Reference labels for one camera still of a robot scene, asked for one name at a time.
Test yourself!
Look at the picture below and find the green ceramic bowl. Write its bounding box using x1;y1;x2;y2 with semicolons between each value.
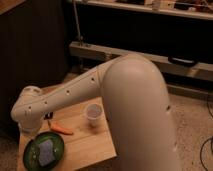
22;132;65;171

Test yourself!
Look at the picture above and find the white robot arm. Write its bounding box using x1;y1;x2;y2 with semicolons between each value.
11;54;182;171

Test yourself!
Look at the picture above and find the clear plastic cup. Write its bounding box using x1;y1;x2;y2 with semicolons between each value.
84;103;103;127

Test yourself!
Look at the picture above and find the wooden shelf beam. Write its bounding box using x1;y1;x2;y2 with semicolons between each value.
69;41;213;82

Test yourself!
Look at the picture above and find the metal pole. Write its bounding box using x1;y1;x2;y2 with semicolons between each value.
72;0;83;46

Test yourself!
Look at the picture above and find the wooden table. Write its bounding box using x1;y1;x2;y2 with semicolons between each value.
17;83;118;171

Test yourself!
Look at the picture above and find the orange carrot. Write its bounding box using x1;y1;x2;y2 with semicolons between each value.
48;122;73;135

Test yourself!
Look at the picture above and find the black handle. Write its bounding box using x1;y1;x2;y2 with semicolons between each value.
168;57;198;67

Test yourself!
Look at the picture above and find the black cable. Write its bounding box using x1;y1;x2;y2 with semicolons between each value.
199;96;213;171

